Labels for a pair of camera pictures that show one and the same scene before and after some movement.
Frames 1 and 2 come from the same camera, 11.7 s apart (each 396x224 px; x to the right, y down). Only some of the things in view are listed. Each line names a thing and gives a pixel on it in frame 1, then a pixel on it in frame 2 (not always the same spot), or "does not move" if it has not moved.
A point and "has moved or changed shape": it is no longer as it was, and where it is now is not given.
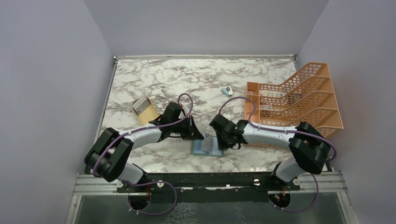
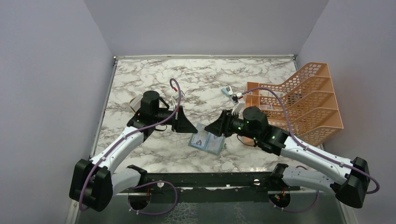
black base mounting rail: x=208 y=187 does not move
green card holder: x=207 y=147 has moved or changed shape
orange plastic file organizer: x=309 y=96 does not move
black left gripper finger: x=192 y=131 → x=180 y=123
